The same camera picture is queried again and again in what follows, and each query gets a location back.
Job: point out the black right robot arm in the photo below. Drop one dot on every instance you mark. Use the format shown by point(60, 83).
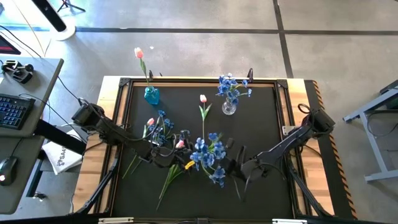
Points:
point(289, 140)

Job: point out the blue glass vase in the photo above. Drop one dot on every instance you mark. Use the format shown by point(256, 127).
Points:
point(151, 95)

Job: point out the white corner bracket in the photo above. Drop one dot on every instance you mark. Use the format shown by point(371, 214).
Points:
point(116, 220)
point(289, 221)

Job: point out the white round stand base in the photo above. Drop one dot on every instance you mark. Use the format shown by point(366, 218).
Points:
point(65, 31)

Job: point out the grey metal table frame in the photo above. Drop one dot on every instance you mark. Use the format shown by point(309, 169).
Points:
point(367, 124)

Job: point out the small metal bracket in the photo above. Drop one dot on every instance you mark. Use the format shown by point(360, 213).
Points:
point(287, 130)

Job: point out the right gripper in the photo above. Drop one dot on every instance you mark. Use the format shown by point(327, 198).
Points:
point(248, 169)

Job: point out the white box with label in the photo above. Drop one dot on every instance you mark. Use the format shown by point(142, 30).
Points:
point(62, 155)

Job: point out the black computer mouse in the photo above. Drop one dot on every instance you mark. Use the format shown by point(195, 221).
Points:
point(7, 171)

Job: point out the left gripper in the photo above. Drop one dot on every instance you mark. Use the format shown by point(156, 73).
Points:
point(168, 157)

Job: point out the black keyboard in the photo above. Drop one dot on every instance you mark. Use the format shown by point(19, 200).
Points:
point(14, 111)

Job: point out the clear glass vase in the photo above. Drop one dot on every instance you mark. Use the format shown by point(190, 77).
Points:
point(229, 108)

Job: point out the blue artificial flower spray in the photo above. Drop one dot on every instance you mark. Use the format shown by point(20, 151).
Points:
point(230, 87)
point(205, 154)
point(161, 113)
point(218, 174)

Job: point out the black aluminium table frame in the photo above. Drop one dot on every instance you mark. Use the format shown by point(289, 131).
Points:
point(281, 109)

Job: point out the black clamp gadget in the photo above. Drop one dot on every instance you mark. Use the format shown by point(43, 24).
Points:
point(18, 71)

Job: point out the black table clamp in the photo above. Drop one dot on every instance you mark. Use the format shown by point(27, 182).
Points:
point(250, 74)
point(150, 74)

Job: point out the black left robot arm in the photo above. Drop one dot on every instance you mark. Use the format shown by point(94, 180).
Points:
point(118, 133)

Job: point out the black stand pole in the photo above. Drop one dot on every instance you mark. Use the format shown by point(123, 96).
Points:
point(49, 14)

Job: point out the black diagonal frame brace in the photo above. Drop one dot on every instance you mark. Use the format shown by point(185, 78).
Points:
point(308, 193)
point(99, 189)

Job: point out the pink artificial tulip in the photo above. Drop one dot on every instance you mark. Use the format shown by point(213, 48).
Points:
point(179, 144)
point(150, 121)
point(138, 53)
point(203, 98)

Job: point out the wooden table board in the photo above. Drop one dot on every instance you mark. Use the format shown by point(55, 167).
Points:
point(90, 174)

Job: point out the grey desk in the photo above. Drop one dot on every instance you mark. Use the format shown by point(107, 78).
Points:
point(37, 93)

